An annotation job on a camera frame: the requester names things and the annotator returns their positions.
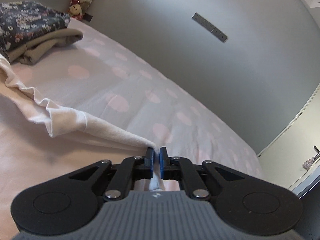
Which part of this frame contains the beige folded garment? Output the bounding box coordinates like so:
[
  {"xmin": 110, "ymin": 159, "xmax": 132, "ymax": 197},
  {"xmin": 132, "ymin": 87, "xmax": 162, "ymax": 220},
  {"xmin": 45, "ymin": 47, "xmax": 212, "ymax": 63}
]
[{"xmin": 1, "ymin": 28, "xmax": 84, "ymax": 65}]

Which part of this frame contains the polka dot bed sheet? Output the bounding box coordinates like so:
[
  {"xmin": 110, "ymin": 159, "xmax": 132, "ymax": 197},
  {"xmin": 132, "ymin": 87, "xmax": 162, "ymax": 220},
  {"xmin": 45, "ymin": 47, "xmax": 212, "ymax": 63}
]
[{"xmin": 12, "ymin": 20, "xmax": 263, "ymax": 178}]

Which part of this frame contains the small hanging fabric pouch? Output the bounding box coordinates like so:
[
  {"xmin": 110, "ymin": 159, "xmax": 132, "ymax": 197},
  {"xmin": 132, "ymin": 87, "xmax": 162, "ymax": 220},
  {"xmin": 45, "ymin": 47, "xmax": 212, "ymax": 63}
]
[{"xmin": 302, "ymin": 157, "xmax": 316, "ymax": 171}]

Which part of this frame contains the dark floral folded garment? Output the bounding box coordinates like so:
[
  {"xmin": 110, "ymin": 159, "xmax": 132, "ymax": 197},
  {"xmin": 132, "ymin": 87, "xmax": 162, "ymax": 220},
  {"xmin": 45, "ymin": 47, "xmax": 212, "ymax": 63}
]
[{"xmin": 1, "ymin": 1, "xmax": 71, "ymax": 53}]

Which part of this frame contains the cream door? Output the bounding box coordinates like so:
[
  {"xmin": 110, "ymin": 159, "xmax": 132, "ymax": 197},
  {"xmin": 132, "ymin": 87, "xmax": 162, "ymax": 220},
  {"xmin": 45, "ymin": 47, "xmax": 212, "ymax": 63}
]
[{"xmin": 258, "ymin": 87, "xmax": 319, "ymax": 191}]

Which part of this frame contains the cream long sleeve shirt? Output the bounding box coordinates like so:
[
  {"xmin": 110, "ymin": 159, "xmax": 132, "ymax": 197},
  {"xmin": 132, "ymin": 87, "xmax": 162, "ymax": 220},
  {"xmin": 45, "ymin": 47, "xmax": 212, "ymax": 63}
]
[{"xmin": 1, "ymin": 50, "xmax": 180, "ymax": 239}]

